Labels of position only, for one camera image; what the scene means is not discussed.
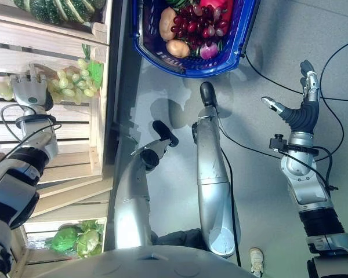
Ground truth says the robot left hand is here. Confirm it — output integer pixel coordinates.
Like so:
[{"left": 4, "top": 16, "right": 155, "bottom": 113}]
[{"left": 10, "top": 65, "right": 55, "bottom": 112}]

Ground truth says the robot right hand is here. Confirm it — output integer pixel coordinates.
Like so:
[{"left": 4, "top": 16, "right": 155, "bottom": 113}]
[{"left": 260, "top": 60, "right": 320, "bottom": 134}]

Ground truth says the large green grape bunch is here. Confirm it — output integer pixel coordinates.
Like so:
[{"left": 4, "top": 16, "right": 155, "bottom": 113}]
[{"left": 47, "top": 58, "right": 100, "bottom": 105}]

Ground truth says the blue plastic shopping basket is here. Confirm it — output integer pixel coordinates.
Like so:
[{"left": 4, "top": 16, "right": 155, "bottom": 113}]
[{"left": 132, "top": 0, "right": 262, "bottom": 79}]

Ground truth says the small green grape bunch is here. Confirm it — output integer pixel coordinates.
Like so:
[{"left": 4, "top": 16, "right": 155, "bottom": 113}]
[{"left": 0, "top": 79, "right": 15, "bottom": 101}]

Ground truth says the wooden crate with squash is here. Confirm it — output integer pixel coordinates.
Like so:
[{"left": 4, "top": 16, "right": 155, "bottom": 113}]
[{"left": 0, "top": 0, "right": 110, "bottom": 46}]

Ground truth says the wooden crate with grapes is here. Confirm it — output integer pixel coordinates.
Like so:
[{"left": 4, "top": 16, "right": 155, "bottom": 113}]
[{"left": 0, "top": 42, "right": 114, "bottom": 218}]

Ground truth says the green striped squash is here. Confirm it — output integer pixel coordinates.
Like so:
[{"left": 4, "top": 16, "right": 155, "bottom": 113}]
[{"left": 12, "top": 0, "right": 107, "bottom": 26}]

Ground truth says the red onion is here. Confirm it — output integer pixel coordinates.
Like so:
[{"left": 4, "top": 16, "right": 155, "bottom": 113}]
[{"left": 199, "top": 42, "right": 220, "bottom": 61}]

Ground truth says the red bell pepper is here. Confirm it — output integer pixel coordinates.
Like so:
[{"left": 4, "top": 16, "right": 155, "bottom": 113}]
[{"left": 198, "top": 0, "right": 235, "bottom": 34}]

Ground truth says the wooden crate with cabbages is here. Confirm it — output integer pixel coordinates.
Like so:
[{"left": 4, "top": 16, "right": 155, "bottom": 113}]
[{"left": 10, "top": 217, "right": 108, "bottom": 278}]

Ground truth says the red grape bunch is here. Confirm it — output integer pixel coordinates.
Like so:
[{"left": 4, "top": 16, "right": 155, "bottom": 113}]
[{"left": 170, "top": 3, "right": 230, "bottom": 50}]

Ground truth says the round brown potato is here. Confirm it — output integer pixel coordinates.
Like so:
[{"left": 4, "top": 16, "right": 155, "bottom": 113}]
[{"left": 165, "top": 39, "right": 191, "bottom": 58}]

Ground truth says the robot left leg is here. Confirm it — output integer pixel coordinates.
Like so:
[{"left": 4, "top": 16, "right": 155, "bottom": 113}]
[{"left": 114, "top": 120, "right": 180, "bottom": 250}]

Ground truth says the person's white shoe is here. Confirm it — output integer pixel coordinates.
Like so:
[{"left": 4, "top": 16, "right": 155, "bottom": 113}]
[{"left": 248, "top": 247, "right": 264, "bottom": 276}]

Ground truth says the long brown potato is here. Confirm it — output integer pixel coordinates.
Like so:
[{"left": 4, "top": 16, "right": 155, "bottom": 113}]
[{"left": 158, "top": 7, "right": 180, "bottom": 41}]

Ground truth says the pale green cabbage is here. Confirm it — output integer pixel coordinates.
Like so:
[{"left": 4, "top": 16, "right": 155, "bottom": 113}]
[{"left": 76, "top": 220, "right": 105, "bottom": 259}]

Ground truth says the dark green striped vegetable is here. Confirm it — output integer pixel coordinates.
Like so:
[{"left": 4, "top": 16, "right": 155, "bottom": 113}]
[{"left": 165, "top": 0, "right": 194, "bottom": 8}]

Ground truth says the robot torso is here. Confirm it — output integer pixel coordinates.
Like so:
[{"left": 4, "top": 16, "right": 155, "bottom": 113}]
[{"left": 36, "top": 244, "right": 263, "bottom": 278}]

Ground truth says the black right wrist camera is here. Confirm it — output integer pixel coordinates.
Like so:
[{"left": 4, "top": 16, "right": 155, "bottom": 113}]
[{"left": 269, "top": 133, "right": 288, "bottom": 152}]

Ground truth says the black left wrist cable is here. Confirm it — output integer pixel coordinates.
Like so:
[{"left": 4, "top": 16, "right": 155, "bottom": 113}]
[{"left": 0, "top": 104, "right": 62, "bottom": 163}]

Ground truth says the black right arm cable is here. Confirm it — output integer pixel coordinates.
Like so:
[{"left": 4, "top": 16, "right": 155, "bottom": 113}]
[{"left": 278, "top": 146, "right": 339, "bottom": 192}]

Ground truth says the black floor cable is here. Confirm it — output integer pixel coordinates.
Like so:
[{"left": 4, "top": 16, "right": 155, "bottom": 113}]
[{"left": 243, "top": 39, "right": 348, "bottom": 103}]

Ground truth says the black basket handle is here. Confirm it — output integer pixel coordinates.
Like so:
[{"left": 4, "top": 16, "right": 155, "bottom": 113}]
[{"left": 240, "top": 0, "right": 262, "bottom": 58}]

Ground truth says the black leg cable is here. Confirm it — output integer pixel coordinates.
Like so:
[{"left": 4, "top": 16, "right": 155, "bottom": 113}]
[{"left": 219, "top": 127, "right": 242, "bottom": 268}]

